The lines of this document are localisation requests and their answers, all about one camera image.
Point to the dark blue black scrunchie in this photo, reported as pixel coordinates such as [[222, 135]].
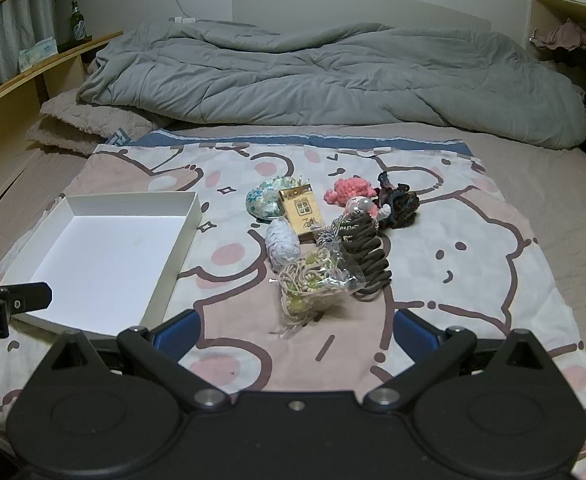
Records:
[[403, 205]]

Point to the grey duvet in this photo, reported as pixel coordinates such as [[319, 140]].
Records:
[[323, 75]]

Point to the white shallow cardboard box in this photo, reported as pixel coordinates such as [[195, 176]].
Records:
[[103, 250]]

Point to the grey curtain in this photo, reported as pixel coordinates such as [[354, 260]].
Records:
[[8, 35]]

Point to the blue floral fabric pouch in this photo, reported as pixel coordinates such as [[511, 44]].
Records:
[[265, 197]]

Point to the white power strip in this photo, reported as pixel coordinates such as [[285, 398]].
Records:
[[183, 20]]

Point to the small yellow box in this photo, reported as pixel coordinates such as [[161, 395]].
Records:
[[303, 212]]

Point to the green glass bottle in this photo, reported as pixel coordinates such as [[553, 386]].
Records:
[[76, 25]]

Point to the pink crochet doll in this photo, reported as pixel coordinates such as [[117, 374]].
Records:
[[348, 191]]

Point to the wooden open shelf unit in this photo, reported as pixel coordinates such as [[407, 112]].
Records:
[[553, 10]]

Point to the tissue pack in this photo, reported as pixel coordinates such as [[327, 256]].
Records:
[[37, 55]]

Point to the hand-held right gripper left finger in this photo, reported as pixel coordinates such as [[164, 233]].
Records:
[[178, 335]]

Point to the pink clothes pile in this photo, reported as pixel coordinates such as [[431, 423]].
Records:
[[568, 35]]

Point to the wooden bedside shelf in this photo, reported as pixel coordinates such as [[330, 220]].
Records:
[[3, 125]]

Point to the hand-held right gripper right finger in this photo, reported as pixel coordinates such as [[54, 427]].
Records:
[[415, 335]]

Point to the cartoon printed blanket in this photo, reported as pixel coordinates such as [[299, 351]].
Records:
[[473, 260]]

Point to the white yarn ball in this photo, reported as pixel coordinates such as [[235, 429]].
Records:
[[281, 241]]

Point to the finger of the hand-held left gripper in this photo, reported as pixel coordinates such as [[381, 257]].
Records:
[[28, 295]]

